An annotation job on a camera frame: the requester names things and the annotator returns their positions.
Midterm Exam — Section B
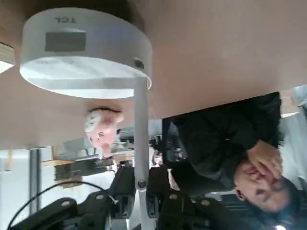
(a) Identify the pink pig alarm clock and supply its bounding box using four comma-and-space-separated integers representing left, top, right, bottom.
83, 107, 126, 159

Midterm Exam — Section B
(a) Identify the white and blue book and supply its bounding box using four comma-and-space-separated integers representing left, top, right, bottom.
0, 42, 16, 74

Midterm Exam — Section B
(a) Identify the thin wrist cable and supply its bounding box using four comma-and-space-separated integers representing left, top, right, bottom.
7, 181, 111, 230

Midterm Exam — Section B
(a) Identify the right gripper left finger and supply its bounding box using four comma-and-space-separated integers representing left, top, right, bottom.
8, 167, 136, 230

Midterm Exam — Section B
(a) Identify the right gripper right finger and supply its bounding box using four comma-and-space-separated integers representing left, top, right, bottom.
145, 164, 243, 230

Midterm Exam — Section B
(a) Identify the grey metal post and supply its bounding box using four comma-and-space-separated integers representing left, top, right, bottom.
29, 148, 41, 214

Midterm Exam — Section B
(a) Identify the person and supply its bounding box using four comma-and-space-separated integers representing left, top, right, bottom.
169, 92, 307, 230

